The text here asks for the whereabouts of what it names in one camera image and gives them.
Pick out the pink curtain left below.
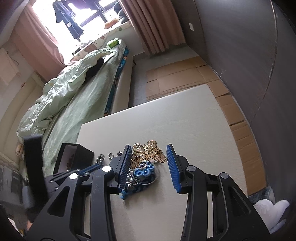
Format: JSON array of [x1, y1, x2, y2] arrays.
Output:
[[11, 3, 66, 81]]

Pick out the gold butterfly brooch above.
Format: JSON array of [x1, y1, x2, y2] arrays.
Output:
[[130, 140, 168, 169]]

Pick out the black item on bed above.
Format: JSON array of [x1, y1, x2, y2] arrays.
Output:
[[85, 58, 104, 82]]

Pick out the white slipper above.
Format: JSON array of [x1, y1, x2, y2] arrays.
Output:
[[253, 199, 290, 234]]

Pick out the beige headboard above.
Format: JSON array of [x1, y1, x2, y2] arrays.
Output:
[[1, 73, 44, 170]]

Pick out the beige bed base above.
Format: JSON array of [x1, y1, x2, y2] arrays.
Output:
[[110, 53, 133, 114]]

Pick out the black jewelry box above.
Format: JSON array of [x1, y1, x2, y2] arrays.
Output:
[[53, 143, 94, 174]]

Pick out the dark wardrobe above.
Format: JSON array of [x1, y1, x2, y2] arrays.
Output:
[[171, 0, 296, 190]]

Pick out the light green duvet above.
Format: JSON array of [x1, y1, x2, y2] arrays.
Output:
[[16, 49, 114, 144]]

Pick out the pink curtain right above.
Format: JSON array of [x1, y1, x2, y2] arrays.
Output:
[[119, 0, 186, 55]]

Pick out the green box on bed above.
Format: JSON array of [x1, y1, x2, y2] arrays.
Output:
[[107, 39, 119, 49]]

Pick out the green bed blanket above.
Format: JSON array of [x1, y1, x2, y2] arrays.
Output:
[[42, 40, 130, 176]]

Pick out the floral window seat cushion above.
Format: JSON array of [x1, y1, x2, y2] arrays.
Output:
[[71, 21, 132, 61]]

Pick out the white wall socket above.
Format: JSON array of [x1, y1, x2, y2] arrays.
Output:
[[189, 23, 194, 31]]

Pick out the flattened cardboard sheets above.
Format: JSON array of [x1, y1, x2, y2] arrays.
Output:
[[147, 56, 267, 195]]

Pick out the blue beaded bracelet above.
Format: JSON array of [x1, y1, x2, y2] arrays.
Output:
[[120, 161, 158, 200]]

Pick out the brown wooden bead bracelet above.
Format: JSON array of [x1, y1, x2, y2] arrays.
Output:
[[65, 153, 76, 169]]

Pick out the pink curtain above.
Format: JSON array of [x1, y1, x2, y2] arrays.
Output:
[[11, 3, 66, 81], [119, 0, 186, 55]]

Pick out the hanging dark clothes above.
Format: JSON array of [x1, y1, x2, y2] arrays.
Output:
[[52, 1, 84, 40]]

